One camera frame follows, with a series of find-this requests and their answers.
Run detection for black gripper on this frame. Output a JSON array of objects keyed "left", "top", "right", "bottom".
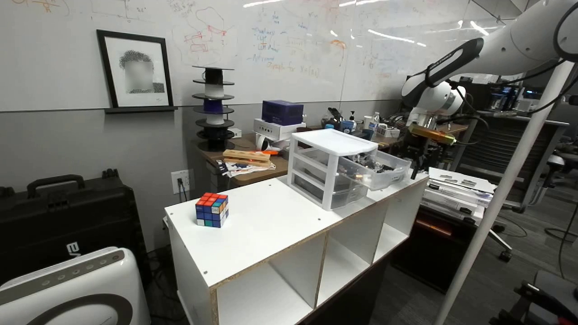
[{"left": 410, "top": 142, "right": 451, "bottom": 176}]

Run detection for clear plastic drawer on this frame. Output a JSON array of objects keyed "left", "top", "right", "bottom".
[{"left": 339, "top": 149, "right": 415, "bottom": 192}]

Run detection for white plastic drawer unit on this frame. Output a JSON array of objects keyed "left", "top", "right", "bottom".
[{"left": 285, "top": 127, "right": 379, "bottom": 212}]

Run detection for stack of magazines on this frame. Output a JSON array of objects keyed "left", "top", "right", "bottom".
[{"left": 422, "top": 165, "right": 498, "bottom": 212}]

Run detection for white pvc pole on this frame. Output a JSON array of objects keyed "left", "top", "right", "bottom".
[{"left": 431, "top": 59, "right": 578, "bottom": 325}]

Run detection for dark side desk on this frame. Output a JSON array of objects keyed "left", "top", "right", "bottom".
[{"left": 462, "top": 109, "right": 570, "bottom": 207}]

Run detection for wooden desk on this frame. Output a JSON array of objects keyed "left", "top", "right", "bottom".
[{"left": 200, "top": 122, "right": 471, "bottom": 192}]

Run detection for purple box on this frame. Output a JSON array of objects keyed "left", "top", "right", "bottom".
[{"left": 260, "top": 99, "right": 305, "bottom": 126}]

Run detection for white flat box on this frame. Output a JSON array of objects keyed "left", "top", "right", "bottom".
[{"left": 251, "top": 115, "right": 307, "bottom": 144}]

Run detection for white shelf cabinet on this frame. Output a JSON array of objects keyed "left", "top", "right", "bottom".
[{"left": 162, "top": 173, "right": 430, "bottom": 325}]

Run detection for scribbled whiteboard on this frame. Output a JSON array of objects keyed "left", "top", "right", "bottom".
[{"left": 0, "top": 0, "right": 578, "bottom": 113}]

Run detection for wooden block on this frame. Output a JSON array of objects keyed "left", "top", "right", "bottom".
[{"left": 222, "top": 147, "right": 272, "bottom": 164}]

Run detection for loose papers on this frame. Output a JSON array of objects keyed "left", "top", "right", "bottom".
[{"left": 220, "top": 156, "right": 278, "bottom": 180}]

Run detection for black spool stack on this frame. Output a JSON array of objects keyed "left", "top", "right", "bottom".
[{"left": 189, "top": 59, "right": 238, "bottom": 153}]

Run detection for rubiks cube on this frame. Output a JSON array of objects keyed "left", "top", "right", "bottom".
[{"left": 193, "top": 191, "right": 231, "bottom": 229}]

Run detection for black hard case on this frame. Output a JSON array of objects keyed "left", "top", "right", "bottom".
[{"left": 0, "top": 167, "right": 146, "bottom": 284}]

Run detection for white rounded appliance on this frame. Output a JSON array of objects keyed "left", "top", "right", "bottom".
[{"left": 0, "top": 243, "right": 151, "bottom": 325}]

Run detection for black camera cable loop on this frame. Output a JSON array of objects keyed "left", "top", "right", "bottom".
[{"left": 404, "top": 35, "right": 487, "bottom": 91}]

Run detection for white wall outlet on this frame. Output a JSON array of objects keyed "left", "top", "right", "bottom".
[{"left": 170, "top": 167, "right": 191, "bottom": 194}]

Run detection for black picture frame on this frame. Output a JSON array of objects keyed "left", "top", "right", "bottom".
[{"left": 95, "top": 26, "right": 177, "bottom": 111}]

